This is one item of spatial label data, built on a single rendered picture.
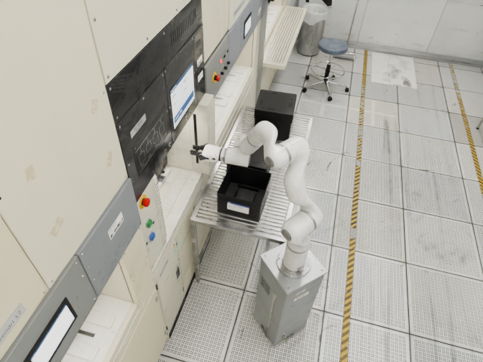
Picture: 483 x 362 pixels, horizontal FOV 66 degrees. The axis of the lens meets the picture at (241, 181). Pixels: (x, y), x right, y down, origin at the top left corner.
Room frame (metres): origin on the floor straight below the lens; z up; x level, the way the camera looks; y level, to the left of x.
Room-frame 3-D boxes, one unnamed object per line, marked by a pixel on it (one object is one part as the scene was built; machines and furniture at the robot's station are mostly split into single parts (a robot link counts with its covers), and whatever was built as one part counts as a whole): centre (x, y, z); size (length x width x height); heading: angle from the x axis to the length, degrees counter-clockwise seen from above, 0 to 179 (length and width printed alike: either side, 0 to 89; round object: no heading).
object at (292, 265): (1.17, -0.32, 0.85); 0.19 x 0.19 x 0.18
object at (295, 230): (1.14, -0.29, 1.07); 0.19 x 0.12 x 0.24; 132
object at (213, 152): (1.58, 0.17, 1.19); 0.11 x 0.10 x 0.07; 79
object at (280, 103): (2.40, -0.23, 0.89); 0.29 x 0.29 x 0.25; 81
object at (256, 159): (1.99, -0.06, 0.83); 0.29 x 0.29 x 0.13; 76
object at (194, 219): (2.01, -0.13, 0.38); 1.30 x 0.60 x 0.76; 167
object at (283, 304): (1.17, -0.32, 0.38); 0.28 x 0.28 x 0.76; 32
